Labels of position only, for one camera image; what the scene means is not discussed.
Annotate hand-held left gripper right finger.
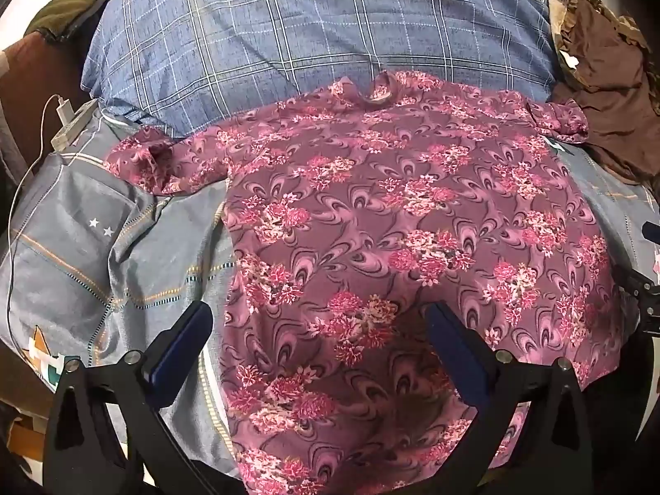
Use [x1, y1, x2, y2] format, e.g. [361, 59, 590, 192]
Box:
[424, 302, 618, 495]

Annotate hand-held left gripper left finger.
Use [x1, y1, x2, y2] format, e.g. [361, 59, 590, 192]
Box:
[44, 301, 243, 495]

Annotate pink floral shirt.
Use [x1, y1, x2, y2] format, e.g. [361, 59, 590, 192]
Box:
[103, 69, 623, 495]

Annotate grey printed bed sheet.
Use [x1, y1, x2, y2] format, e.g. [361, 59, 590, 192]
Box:
[0, 108, 660, 481]

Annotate brown garment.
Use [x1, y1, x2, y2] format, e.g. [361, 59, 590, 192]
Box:
[551, 2, 660, 187]

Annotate beige floral cloth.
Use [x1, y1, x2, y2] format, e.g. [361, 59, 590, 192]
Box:
[545, 0, 651, 86]

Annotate white charger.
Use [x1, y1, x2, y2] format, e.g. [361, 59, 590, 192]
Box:
[50, 100, 100, 148]

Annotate brown padded headboard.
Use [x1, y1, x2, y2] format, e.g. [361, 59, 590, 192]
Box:
[0, 31, 100, 179]

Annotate blue plaid pillow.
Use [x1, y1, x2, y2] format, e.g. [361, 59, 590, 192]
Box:
[80, 0, 564, 138]

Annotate dark green cloth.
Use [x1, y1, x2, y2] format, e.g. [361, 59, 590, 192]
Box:
[26, 0, 111, 43]

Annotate white cable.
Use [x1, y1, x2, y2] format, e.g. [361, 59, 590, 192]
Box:
[0, 94, 69, 356]

